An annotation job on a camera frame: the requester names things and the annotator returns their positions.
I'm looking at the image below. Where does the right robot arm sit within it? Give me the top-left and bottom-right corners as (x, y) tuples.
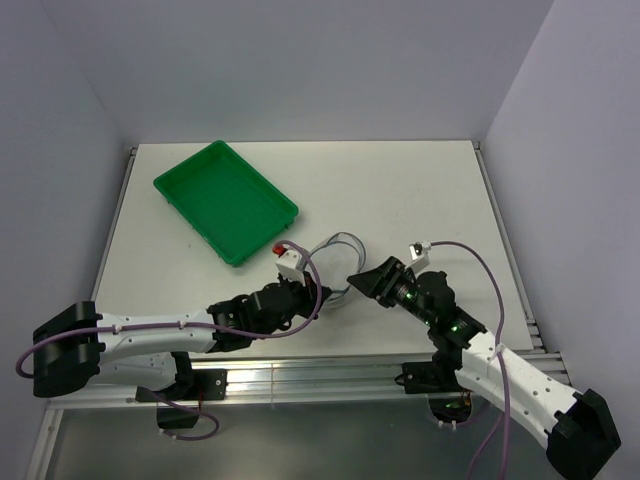
(348, 257), (621, 479)

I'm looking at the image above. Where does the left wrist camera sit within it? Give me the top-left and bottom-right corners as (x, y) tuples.
(272, 243), (306, 284)

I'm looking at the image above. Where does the green plastic tray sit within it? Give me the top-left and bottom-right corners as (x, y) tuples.
(153, 140), (299, 267)

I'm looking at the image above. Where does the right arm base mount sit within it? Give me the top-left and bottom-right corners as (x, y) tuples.
(394, 360), (497, 394)

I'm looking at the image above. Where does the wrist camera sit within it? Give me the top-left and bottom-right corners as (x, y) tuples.
(408, 241), (432, 274)
(272, 243), (306, 284)

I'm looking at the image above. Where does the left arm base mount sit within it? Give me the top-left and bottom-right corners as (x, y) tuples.
(135, 369), (227, 431)

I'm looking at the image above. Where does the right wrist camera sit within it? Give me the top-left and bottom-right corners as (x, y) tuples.
(408, 241), (432, 274)

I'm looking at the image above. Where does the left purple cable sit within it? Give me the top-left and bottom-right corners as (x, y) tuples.
(14, 239), (324, 442)

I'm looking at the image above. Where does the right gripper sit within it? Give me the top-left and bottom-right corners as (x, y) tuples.
(347, 255), (435, 326)

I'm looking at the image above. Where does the white mesh laundry bag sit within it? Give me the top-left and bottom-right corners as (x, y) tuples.
(309, 231), (367, 308)

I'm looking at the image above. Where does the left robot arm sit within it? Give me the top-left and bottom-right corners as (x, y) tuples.
(28, 276), (332, 399)

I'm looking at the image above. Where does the aluminium frame rail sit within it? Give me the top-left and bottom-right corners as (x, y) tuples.
(47, 349), (571, 409)

